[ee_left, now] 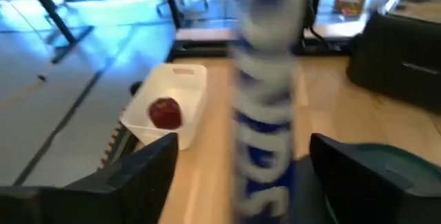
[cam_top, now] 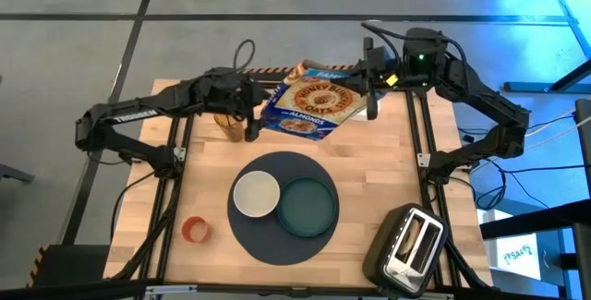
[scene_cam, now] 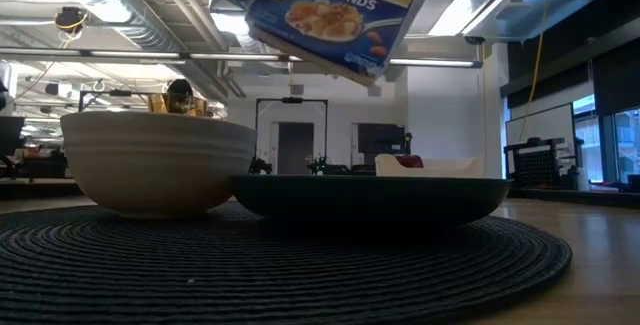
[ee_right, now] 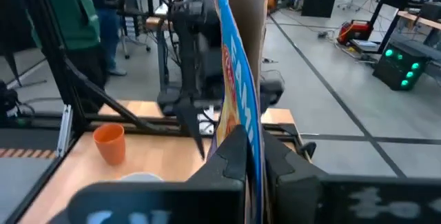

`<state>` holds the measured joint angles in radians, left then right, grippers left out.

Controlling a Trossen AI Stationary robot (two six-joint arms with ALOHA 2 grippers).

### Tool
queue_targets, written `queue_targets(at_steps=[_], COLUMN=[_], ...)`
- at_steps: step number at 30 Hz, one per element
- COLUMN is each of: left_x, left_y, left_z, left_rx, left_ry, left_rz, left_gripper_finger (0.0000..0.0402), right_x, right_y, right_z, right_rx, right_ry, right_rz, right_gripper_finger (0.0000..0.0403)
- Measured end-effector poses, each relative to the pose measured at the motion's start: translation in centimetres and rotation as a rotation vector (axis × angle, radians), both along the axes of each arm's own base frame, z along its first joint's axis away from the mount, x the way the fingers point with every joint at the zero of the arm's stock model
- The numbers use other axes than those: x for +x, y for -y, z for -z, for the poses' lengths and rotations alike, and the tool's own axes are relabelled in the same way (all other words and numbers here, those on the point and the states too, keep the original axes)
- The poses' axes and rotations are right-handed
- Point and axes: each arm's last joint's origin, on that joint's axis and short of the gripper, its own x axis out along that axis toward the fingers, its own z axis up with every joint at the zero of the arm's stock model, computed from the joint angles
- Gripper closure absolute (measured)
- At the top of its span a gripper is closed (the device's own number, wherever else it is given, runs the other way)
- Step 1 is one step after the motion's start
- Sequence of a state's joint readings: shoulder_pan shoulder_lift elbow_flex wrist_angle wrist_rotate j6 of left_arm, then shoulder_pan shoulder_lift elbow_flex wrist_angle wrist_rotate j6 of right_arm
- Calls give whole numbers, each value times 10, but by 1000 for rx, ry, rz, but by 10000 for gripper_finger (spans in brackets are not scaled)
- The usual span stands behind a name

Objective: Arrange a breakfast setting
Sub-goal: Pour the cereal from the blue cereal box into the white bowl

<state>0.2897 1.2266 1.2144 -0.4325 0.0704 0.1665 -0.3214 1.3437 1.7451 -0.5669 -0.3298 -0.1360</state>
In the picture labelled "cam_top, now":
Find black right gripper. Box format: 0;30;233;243
330;36;407;122

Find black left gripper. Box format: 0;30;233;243
205;69;271;143

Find honey oats cereal box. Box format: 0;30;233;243
259;59;387;142

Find orange cup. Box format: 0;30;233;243
181;215;211;245

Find amber drinking glass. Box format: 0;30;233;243
213;113;245;143

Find black hazard-striped panel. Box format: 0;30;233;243
27;243;112;288
243;63;357;82

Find white ceramic bowl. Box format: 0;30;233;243
232;170;282;219

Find dark green plate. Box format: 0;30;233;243
275;176;337;239

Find dark round woven placemat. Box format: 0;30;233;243
226;150;341;267

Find black and chrome toaster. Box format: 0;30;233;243
362;202;450;299

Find white labelled box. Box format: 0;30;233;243
482;210;542;281

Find grey chair base leg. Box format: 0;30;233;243
0;163;36;184

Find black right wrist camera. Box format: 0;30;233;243
371;45;396;68

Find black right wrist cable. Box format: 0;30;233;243
360;21;468;64

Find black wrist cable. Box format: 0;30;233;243
232;38;257;74
360;21;468;64

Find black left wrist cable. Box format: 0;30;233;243
232;38;257;74

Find black aluminium table frame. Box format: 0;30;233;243
113;78;490;297

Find black left base cable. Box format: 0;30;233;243
109;170;157;246

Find black table leg frame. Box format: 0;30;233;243
502;0;591;93

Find white floor cable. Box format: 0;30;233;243
525;110;591;151

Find black floor cable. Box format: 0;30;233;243
461;154;591;211

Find black desk frame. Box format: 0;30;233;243
479;99;591;300

